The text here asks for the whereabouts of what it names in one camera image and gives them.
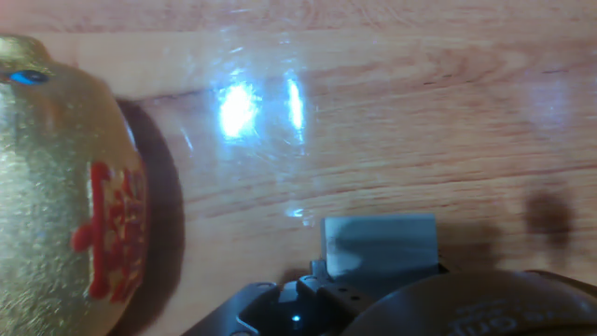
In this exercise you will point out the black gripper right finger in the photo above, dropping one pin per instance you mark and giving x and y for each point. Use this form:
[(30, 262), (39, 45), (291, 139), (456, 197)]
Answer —
[(443, 268)]

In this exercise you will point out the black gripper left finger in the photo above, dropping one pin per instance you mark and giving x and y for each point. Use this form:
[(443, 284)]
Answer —
[(336, 298)]

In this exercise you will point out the plain wooden cube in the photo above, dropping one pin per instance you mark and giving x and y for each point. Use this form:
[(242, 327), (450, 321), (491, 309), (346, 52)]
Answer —
[(378, 238)]

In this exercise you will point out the gold piggy bank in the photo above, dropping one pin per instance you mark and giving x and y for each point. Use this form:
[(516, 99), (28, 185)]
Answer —
[(46, 186)]

